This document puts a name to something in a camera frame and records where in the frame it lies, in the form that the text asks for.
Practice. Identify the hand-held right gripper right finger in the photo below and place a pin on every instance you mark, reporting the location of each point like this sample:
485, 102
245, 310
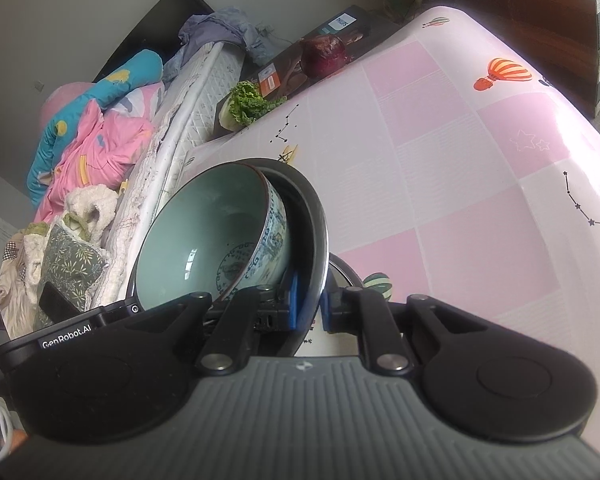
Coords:
332, 310

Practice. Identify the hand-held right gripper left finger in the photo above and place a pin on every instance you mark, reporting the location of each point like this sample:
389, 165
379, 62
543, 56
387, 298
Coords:
245, 320

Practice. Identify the deep steel bowl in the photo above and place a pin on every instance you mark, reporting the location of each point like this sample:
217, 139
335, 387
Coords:
307, 240

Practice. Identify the teal ceramic bowl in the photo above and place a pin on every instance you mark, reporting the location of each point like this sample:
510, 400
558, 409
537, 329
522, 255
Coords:
210, 230

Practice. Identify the black phone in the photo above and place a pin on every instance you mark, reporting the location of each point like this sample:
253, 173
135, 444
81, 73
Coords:
62, 305

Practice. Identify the beige cloth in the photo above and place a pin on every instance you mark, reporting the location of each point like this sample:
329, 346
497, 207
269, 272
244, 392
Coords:
17, 280

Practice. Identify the green leaf print pillow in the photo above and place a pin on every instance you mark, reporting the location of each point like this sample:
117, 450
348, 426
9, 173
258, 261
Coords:
70, 260

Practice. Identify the cream fleece cloth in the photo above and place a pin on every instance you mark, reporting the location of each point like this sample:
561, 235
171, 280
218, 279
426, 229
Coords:
92, 205

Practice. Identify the pink printed tablecloth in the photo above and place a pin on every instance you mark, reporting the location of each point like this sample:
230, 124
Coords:
455, 185

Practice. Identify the pink and teal quilt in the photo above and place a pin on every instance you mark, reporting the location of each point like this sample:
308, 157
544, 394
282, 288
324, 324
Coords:
95, 135

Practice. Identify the green lettuce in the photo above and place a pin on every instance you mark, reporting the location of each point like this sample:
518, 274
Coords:
250, 105

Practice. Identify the red onion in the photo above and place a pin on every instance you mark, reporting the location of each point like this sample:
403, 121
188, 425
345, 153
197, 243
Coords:
325, 57

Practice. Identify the flat dark carton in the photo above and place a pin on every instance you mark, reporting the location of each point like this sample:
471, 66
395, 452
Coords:
370, 30

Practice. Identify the grey clothing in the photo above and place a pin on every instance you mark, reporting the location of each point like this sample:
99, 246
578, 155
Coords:
220, 27

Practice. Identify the black headboard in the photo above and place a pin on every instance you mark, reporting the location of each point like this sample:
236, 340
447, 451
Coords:
150, 30

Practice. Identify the dark brown wooden cabinet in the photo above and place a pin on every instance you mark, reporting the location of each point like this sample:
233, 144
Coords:
530, 25

